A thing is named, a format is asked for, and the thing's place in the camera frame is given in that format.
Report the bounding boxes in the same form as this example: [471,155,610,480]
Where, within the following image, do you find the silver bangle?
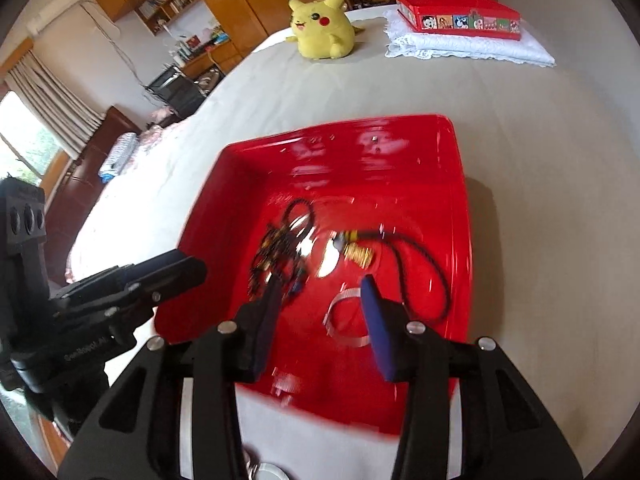
[322,290,373,348]

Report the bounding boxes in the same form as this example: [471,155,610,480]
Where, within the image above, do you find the black bead necklace silver pendant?
[281,199,319,261]

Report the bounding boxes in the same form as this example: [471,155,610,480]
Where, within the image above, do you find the red printed box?
[394,0,522,42]

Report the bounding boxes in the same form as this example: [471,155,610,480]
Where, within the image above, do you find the white air conditioner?
[25,0,92,36]

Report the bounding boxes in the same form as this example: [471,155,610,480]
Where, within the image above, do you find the dark wooden footboard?
[42,105,143,261]

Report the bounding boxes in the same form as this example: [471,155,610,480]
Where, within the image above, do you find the beige curtain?
[2,52,108,161]

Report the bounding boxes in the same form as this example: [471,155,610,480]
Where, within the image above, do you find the dark beaded necklace with ring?
[250,225,307,306]

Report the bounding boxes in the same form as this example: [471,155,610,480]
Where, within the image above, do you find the black cord necklace gold pendant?
[340,227,451,326]

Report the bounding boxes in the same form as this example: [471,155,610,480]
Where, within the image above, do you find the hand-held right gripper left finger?
[57,277,286,480]

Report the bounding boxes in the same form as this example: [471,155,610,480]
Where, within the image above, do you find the wooden desk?
[175,37,247,96]

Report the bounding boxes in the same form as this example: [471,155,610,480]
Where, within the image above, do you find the red plastic tray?
[154,114,473,436]

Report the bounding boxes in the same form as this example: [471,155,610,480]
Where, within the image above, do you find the white lace cloth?
[384,9,557,68]

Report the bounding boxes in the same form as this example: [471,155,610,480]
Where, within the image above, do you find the wooden wardrobe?
[175,0,391,61]

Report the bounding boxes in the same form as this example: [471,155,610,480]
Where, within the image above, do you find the yellow plush toy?
[285,0,366,61]

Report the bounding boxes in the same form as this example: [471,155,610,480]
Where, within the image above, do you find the window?
[0,90,67,191]

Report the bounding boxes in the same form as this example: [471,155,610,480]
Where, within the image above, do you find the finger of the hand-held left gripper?
[54,272,207,342]
[50,249,208,302]

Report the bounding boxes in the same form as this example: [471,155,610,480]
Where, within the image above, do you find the pack of water bottles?
[97,132,141,182]

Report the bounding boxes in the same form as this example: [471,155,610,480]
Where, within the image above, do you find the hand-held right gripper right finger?
[361,275,584,480]

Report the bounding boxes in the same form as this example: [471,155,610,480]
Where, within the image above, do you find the assorted desk clutter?
[170,22,227,61]

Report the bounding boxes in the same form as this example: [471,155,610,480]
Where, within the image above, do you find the black wall cable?
[82,2,151,92]

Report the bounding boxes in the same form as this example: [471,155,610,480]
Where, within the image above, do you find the black office chair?
[144,65,207,117]

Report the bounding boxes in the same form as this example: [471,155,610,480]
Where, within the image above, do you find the wooden bookshelf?
[134,0,207,37]

